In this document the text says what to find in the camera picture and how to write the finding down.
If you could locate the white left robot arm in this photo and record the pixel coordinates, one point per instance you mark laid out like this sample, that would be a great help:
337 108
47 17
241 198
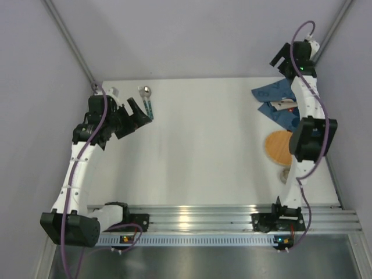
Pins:
69 221

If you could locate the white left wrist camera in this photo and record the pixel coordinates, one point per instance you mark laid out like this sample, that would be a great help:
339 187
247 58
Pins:
114 94

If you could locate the small clear glass cup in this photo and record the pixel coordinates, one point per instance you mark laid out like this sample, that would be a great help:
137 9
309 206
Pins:
284 175

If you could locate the right aluminium frame post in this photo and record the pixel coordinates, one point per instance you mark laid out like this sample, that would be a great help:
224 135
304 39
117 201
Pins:
336 22

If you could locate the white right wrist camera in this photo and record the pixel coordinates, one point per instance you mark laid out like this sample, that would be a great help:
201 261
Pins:
314 45

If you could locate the metal fork patterned handle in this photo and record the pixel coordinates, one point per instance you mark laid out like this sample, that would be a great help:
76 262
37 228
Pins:
141 93

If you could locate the aluminium mounting rail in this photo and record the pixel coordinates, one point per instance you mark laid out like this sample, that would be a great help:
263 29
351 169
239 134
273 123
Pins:
238 218

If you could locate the left aluminium frame post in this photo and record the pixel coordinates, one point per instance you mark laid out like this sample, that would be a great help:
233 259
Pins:
68 38

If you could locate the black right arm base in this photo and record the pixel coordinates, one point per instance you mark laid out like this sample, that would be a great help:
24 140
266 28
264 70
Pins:
280 218

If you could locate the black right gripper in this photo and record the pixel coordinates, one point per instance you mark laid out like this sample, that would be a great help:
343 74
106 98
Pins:
282 62

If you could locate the metal spoon patterned handle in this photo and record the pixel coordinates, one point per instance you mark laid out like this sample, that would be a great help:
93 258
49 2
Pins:
147 99

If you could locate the blue cartoon placemat cloth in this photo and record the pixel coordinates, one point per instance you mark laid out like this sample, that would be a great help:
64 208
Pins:
279 104

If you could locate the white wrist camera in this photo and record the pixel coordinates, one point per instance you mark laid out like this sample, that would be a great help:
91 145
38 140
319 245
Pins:
114 94
314 45

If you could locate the aluminium frame post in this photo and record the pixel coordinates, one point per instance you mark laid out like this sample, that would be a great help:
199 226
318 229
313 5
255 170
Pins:
336 22
68 38

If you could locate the slotted grey cable duct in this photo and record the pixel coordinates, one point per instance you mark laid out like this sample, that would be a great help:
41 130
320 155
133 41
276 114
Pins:
196 240

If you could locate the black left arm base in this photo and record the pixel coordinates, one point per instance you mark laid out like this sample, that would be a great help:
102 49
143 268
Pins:
141 219

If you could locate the round wooden plate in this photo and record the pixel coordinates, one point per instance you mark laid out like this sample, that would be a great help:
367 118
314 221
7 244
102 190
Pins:
276 147

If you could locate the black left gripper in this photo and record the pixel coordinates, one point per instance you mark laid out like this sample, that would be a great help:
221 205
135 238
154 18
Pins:
125 122

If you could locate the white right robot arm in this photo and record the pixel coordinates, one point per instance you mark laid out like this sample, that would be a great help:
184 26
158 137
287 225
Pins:
311 140

